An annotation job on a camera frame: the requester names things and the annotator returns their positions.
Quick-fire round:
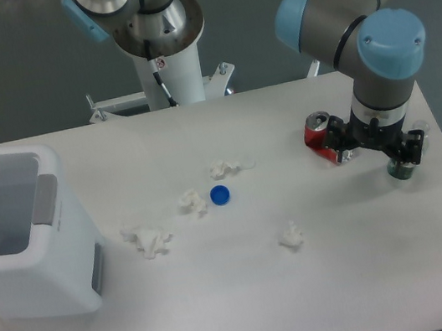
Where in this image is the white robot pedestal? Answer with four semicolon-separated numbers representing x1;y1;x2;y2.
70;0;241;125

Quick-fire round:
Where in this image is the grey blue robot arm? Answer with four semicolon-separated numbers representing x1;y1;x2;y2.
61;0;426;169

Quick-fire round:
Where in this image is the crushed red soda can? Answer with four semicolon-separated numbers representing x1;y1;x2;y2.
304;111;359;165

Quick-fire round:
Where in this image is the clear plastic bottle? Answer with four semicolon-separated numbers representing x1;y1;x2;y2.
386;119;430;181

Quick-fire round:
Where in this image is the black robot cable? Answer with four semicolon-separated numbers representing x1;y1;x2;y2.
129;0;181;113

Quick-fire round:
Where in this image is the blue bottle cap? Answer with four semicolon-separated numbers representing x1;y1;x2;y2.
209;184;231;206

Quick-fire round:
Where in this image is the white plastic trash bin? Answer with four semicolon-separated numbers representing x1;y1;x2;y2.
0;144;104;319

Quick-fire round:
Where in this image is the crumpled white paper ball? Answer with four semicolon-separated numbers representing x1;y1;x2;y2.
178;189;208;218
278;220;304;251
120;225;172;260
208;159;243;181

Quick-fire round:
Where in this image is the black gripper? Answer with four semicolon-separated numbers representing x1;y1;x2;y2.
322;113;425;165

